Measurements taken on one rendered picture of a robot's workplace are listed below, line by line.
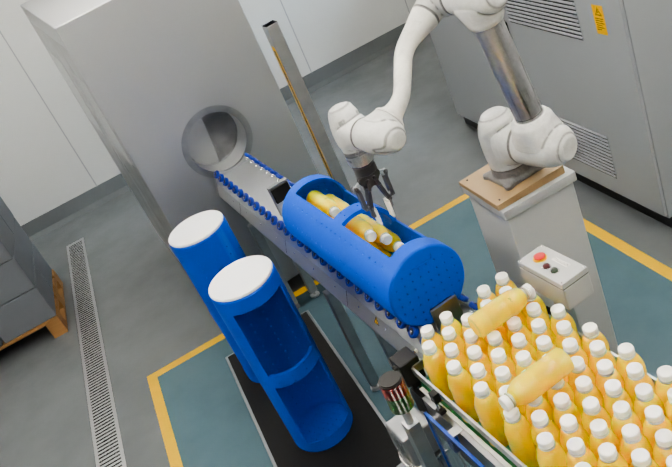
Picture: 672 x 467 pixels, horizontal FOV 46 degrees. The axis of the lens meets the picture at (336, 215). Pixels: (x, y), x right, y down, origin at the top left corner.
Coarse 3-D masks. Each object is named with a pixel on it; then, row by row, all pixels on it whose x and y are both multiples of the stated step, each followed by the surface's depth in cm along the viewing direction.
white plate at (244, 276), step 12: (240, 264) 320; (252, 264) 316; (264, 264) 313; (216, 276) 319; (228, 276) 316; (240, 276) 312; (252, 276) 308; (264, 276) 305; (216, 288) 311; (228, 288) 308; (240, 288) 304; (252, 288) 301; (216, 300) 305; (228, 300) 301
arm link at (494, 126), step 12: (492, 108) 290; (504, 108) 286; (480, 120) 288; (492, 120) 284; (504, 120) 282; (480, 132) 288; (492, 132) 284; (504, 132) 282; (480, 144) 294; (492, 144) 286; (504, 144) 282; (492, 156) 290; (504, 156) 285; (492, 168) 296; (504, 168) 292
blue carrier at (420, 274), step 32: (288, 192) 316; (288, 224) 315; (320, 224) 288; (384, 224) 299; (320, 256) 296; (352, 256) 266; (384, 256) 251; (416, 256) 245; (448, 256) 251; (384, 288) 247; (416, 288) 249; (448, 288) 255; (416, 320) 253
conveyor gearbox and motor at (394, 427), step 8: (416, 408) 242; (400, 416) 241; (416, 416) 239; (424, 416) 238; (392, 424) 240; (400, 424) 238; (424, 424) 235; (392, 432) 238; (400, 432) 236; (392, 440) 243; (400, 440) 234; (408, 440) 233; (432, 440) 238; (400, 448) 240; (408, 448) 234; (432, 448) 239; (400, 456) 244; (408, 456) 237; (416, 456) 237; (440, 456) 244; (400, 464) 246; (408, 464) 241; (416, 464) 238; (440, 464) 244
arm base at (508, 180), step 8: (520, 168) 291; (528, 168) 293; (536, 168) 293; (488, 176) 303; (496, 176) 297; (504, 176) 294; (512, 176) 293; (520, 176) 292; (528, 176) 293; (504, 184) 293; (512, 184) 291
